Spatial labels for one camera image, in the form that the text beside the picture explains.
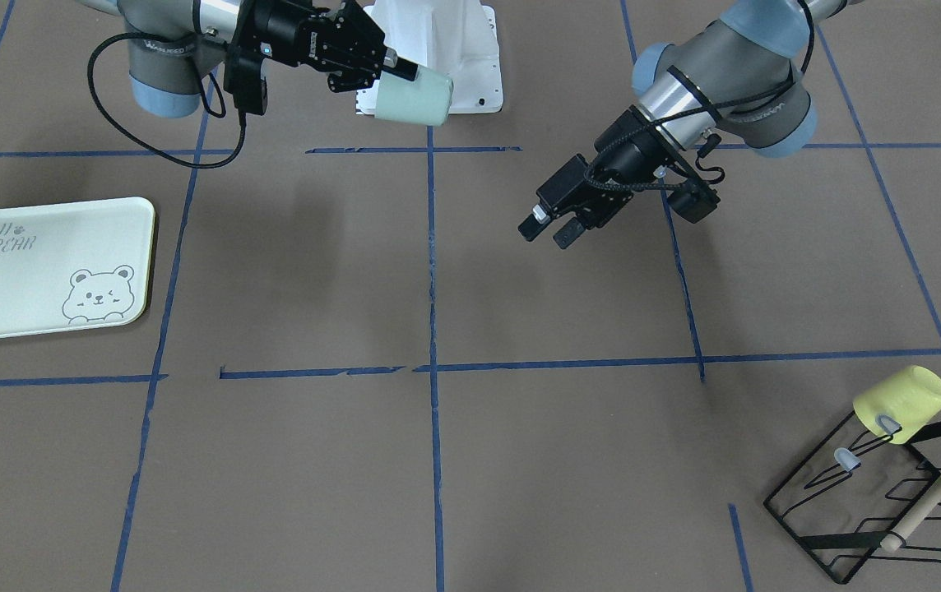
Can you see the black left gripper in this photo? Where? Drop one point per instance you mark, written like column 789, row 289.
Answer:
column 631, row 154

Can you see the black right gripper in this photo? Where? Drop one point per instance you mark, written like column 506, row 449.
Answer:
column 285, row 33

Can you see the pale green plastic cup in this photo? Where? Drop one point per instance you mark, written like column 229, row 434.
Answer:
column 426, row 100

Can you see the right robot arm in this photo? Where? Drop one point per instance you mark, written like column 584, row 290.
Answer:
column 172, row 46

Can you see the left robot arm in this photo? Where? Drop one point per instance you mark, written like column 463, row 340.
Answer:
column 739, row 75

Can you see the yellow plastic cup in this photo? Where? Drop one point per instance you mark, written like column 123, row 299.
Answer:
column 899, row 406

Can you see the cream bear print tray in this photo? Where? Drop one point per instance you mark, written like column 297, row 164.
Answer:
column 68, row 267

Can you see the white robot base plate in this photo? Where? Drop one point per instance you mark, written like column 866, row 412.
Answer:
column 457, row 38

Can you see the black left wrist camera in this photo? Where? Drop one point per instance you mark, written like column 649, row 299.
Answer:
column 695, row 198

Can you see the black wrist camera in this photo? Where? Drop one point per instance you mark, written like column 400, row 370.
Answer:
column 244, row 80
column 695, row 198

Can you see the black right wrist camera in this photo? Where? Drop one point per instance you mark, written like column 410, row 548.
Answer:
column 244, row 80

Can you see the black wire cup rack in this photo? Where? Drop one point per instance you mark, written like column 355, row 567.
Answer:
column 859, row 497

